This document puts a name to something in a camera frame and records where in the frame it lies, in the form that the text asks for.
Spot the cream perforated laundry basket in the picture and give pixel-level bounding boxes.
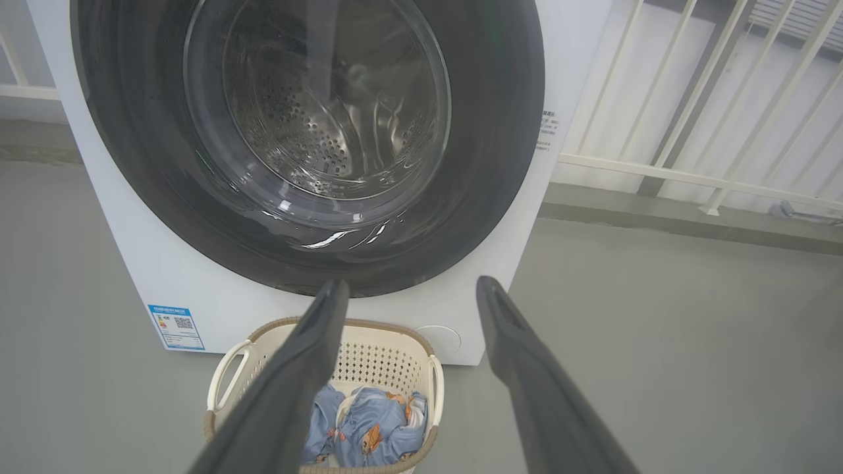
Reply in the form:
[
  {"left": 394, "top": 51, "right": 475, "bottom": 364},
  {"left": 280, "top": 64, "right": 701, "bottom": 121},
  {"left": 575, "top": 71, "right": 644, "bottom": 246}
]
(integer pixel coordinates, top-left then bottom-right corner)
[{"left": 203, "top": 317, "right": 445, "bottom": 474}]

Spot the printed text label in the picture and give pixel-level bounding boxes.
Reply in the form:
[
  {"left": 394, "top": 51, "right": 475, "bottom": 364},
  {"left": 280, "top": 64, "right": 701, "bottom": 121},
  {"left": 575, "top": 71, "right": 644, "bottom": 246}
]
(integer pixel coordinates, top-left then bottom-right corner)
[{"left": 535, "top": 111, "right": 559, "bottom": 153}]

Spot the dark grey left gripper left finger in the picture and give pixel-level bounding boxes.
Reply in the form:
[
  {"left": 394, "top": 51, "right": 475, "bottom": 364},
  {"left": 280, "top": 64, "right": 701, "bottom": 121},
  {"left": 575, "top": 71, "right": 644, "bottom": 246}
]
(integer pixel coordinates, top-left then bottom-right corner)
[{"left": 188, "top": 278, "right": 350, "bottom": 474}]

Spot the white front-load washing machine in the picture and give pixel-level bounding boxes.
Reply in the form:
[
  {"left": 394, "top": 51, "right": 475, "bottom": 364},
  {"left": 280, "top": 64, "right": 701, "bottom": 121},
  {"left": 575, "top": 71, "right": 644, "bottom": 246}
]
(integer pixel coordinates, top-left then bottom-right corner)
[{"left": 26, "top": 0, "right": 613, "bottom": 367}]

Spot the dark round washing machine door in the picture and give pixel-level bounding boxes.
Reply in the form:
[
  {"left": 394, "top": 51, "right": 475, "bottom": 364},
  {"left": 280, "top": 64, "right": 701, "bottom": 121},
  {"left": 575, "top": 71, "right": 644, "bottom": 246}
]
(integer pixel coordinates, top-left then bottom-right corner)
[{"left": 70, "top": 0, "right": 546, "bottom": 298}]

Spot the white metal railing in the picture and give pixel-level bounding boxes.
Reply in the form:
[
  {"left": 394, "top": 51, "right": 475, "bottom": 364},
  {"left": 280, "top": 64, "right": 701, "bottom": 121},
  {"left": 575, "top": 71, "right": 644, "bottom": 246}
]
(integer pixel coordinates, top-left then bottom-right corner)
[{"left": 0, "top": 0, "right": 843, "bottom": 218}]

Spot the blue energy label sticker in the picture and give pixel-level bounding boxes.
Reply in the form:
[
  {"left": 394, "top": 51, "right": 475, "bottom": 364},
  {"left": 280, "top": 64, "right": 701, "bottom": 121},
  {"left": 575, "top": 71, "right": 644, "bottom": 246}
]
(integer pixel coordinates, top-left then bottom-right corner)
[{"left": 148, "top": 304, "right": 205, "bottom": 352}]

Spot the round filter cover panel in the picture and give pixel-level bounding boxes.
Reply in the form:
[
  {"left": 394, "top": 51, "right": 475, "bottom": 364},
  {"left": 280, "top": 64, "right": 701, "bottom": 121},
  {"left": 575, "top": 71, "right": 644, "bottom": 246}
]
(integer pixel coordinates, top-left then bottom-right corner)
[{"left": 415, "top": 325, "right": 462, "bottom": 356}]

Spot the blue patterned garment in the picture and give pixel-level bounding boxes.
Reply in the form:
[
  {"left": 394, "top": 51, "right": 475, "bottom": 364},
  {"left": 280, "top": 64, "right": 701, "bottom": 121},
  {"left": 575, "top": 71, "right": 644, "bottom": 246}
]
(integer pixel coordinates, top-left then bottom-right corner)
[{"left": 302, "top": 384, "right": 429, "bottom": 468}]

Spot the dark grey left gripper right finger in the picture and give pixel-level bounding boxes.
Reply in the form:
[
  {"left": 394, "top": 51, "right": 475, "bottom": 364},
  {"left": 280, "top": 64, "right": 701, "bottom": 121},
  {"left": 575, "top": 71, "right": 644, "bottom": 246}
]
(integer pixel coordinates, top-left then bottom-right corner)
[{"left": 476, "top": 275, "right": 641, "bottom": 474}]

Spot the stainless steel drum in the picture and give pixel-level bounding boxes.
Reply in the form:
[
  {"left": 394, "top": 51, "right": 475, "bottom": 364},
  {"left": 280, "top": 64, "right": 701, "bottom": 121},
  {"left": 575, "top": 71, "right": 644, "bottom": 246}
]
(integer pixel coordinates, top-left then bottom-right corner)
[{"left": 224, "top": 0, "right": 442, "bottom": 198}]

